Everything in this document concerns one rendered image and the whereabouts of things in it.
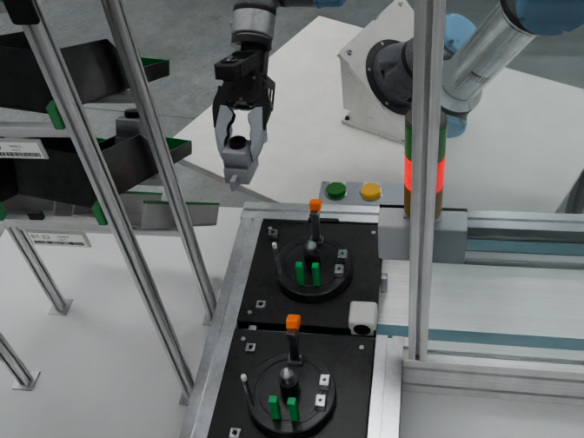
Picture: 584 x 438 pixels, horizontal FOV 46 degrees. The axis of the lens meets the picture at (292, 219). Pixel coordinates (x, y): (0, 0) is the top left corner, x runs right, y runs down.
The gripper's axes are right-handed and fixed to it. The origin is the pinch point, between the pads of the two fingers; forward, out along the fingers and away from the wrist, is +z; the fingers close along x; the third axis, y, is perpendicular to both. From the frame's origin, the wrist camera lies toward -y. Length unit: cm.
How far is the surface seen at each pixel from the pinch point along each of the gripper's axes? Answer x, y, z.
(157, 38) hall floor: 131, 232, -88
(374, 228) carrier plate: -21.8, 19.4, 10.6
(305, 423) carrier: -17.8, -9.8, 40.9
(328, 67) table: 1, 73, -34
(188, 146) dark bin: 7.8, -3.1, -0.2
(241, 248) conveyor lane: 2.7, 15.1, 16.6
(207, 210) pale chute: 8.2, 9.7, 10.0
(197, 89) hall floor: 93, 204, -55
